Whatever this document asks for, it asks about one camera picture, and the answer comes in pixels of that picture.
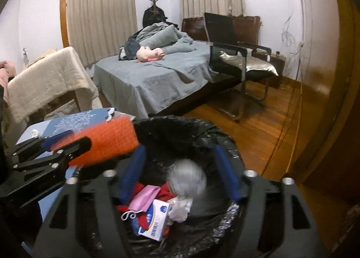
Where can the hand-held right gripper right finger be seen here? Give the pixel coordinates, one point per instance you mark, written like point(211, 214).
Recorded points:
point(225, 168)

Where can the wooden nightstand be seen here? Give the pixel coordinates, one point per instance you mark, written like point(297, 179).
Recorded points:
point(274, 72)

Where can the black hanging clothes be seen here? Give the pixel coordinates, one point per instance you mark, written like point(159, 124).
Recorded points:
point(153, 16)

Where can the black office chair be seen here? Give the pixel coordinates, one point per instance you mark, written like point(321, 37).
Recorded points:
point(219, 27)

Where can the red cloth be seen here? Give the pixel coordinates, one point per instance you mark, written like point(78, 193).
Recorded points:
point(137, 188)

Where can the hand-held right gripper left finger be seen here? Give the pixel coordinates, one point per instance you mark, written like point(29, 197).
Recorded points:
point(135, 168)

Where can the tan cloth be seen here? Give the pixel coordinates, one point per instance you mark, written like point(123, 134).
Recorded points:
point(42, 59)

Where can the bed with grey sheet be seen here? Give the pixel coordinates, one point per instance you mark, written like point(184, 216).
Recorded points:
point(146, 83)

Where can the pink face mask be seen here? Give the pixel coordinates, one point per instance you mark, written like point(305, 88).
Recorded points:
point(143, 197)

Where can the dark wooden headboard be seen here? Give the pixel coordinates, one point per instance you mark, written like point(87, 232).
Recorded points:
point(247, 28)

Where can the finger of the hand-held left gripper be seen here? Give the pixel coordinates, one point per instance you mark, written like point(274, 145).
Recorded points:
point(70, 149)
point(56, 139)

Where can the trash bin with black liner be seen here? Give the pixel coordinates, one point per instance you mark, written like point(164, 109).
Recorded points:
point(180, 134)

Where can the white cardboard box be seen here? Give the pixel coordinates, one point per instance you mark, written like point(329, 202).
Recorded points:
point(157, 218)

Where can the wooden wardrobe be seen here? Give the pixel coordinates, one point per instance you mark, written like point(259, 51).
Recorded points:
point(332, 78)

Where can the orange knit cloth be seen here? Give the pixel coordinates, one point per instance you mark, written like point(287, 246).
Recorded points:
point(109, 137)

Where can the dark blue garment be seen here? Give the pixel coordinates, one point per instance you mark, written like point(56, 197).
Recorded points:
point(130, 48)

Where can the grey duvet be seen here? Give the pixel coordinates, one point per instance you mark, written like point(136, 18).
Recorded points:
point(163, 35)

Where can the blue plastic bag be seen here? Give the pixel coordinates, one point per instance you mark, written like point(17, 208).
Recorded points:
point(136, 223)

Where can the wooden window frame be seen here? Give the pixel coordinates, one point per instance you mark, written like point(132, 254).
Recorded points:
point(64, 16)

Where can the silver cushion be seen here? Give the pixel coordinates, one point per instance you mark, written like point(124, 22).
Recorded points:
point(250, 63)

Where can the pink plush toy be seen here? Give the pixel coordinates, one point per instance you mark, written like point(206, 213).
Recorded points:
point(149, 54)

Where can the white tissue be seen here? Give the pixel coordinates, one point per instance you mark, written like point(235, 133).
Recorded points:
point(187, 179)

